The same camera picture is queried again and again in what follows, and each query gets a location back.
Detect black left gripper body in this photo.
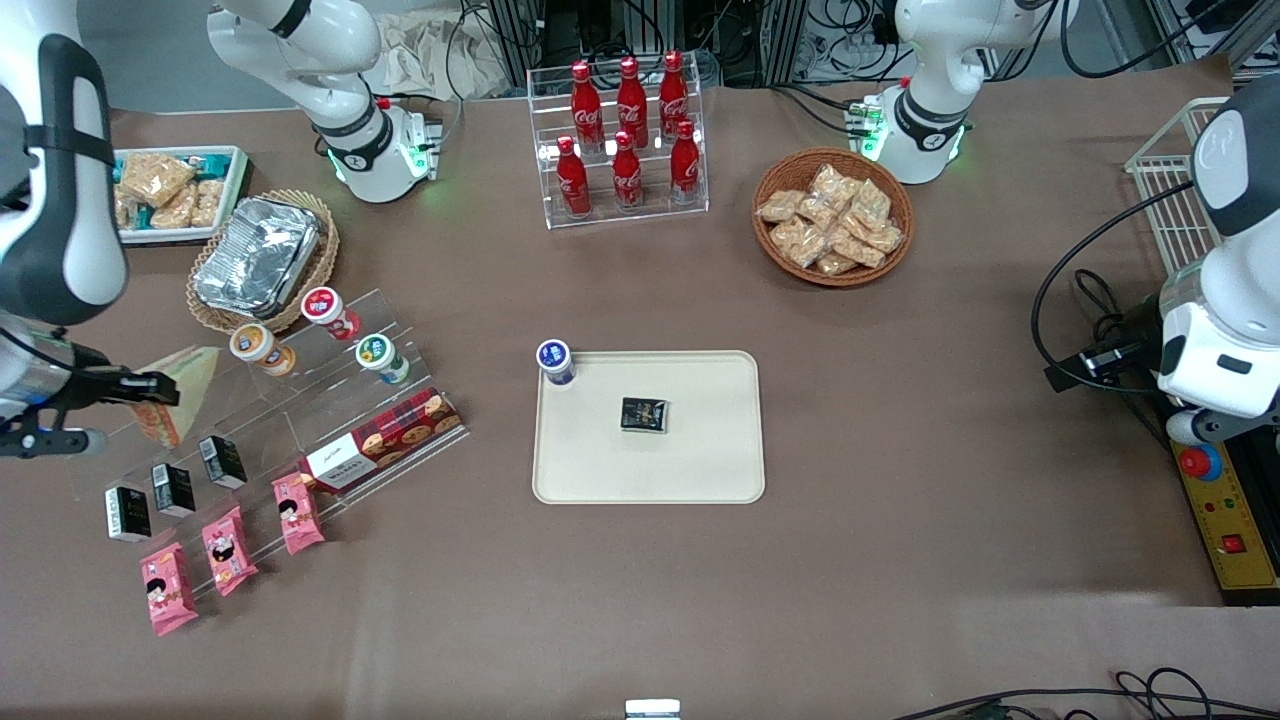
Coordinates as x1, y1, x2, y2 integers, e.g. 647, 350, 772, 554
1045, 322, 1166, 393

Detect white rectangular snack bin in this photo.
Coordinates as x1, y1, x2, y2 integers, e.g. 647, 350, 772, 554
110, 145, 251, 246

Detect aluminium frame rack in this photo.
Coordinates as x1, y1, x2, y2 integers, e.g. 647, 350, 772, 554
485, 0, 811, 86

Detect clear acrylic bottle rack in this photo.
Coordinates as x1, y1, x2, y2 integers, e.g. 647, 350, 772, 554
527, 62, 711, 231

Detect orange lid gum jar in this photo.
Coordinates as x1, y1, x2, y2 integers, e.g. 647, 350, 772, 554
229, 323, 298, 378

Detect round brown wicker bowl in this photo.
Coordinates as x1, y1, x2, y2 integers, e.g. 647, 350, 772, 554
752, 148, 916, 289

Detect clear acrylic stepped stand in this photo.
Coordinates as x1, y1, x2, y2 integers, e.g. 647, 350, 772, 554
65, 288, 471, 601

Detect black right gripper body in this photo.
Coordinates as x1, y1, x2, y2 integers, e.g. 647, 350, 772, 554
0, 372, 131, 433

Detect black machine yellow control panel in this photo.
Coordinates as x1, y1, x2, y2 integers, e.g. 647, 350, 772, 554
1168, 435, 1280, 607

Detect triangular sandwich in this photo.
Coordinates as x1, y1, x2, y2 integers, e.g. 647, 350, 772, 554
130, 345, 221, 448

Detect red plaid cookie box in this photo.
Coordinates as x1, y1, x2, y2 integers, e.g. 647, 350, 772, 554
298, 387, 466, 494

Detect green lid gum jar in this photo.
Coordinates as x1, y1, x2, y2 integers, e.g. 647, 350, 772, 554
355, 333, 411, 386

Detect purple lid gum jar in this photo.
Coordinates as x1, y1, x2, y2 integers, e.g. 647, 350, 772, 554
536, 339, 577, 387

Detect white wire basket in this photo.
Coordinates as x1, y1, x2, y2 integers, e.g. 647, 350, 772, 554
1125, 96, 1233, 276

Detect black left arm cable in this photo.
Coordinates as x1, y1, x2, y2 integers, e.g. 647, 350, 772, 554
1032, 178, 1201, 393

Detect silver foil food container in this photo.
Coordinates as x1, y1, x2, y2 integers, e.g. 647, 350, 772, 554
193, 196, 323, 319

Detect crumpled beige cloth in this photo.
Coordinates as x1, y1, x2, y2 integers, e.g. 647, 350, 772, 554
378, 12, 511, 101

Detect cream rectangular plastic tray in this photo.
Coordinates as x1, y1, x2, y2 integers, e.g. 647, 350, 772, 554
531, 350, 767, 505

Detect red cola bottle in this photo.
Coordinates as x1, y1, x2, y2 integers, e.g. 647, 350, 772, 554
570, 60, 604, 151
612, 130, 644, 211
617, 55, 649, 146
556, 135, 591, 218
670, 120, 701, 206
660, 50, 691, 141

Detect flat wicker basket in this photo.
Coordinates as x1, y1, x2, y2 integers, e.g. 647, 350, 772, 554
186, 190, 341, 334

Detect pink cartoon snack packet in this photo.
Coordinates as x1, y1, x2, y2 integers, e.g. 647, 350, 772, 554
202, 505, 259, 598
140, 542, 199, 637
272, 472, 327, 556

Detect black floor cables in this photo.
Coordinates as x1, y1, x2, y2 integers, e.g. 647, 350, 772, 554
890, 668, 1280, 720

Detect red lid gum jar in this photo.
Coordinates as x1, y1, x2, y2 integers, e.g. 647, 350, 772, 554
300, 286, 363, 341

